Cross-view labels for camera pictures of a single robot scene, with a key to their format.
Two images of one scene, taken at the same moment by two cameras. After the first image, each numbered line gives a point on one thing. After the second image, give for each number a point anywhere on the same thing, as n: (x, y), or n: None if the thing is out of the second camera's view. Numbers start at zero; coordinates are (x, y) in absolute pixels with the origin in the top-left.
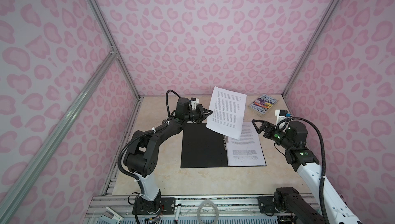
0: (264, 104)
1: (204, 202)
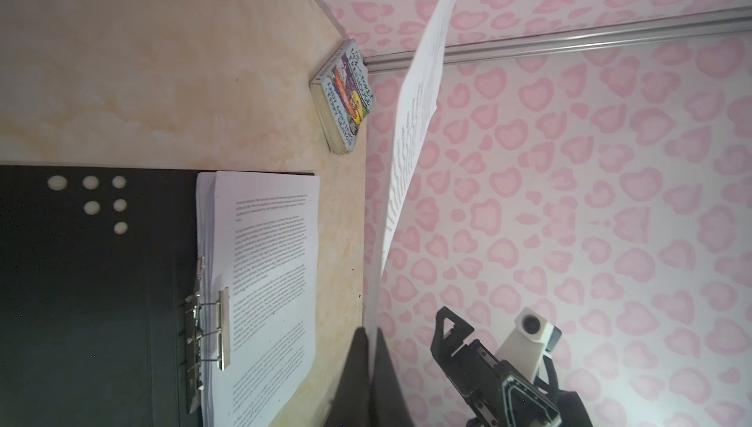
0: (343, 95)
1: None
